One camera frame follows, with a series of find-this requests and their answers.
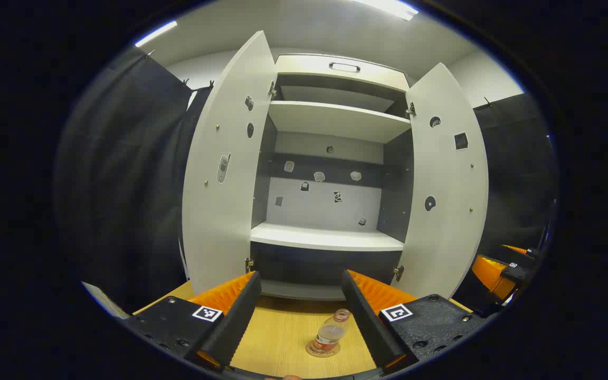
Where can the round wooden coaster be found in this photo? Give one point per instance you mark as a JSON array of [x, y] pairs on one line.
[[314, 352]]

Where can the clear plastic water bottle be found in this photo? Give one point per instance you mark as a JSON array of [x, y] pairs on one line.
[[330, 332]]

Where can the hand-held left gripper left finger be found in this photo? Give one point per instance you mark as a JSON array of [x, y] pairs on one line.
[[235, 322]]

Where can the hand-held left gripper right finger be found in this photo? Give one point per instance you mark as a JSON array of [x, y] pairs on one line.
[[367, 322]]

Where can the ceiling light strip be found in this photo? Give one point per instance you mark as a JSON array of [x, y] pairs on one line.
[[388, 8], [156, 32]]

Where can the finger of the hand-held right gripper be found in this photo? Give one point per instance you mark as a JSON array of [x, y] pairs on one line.
[[518, 248], [491, 277]]

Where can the black backdrop cloth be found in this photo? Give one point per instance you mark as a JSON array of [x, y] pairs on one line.
[[124, 184]]

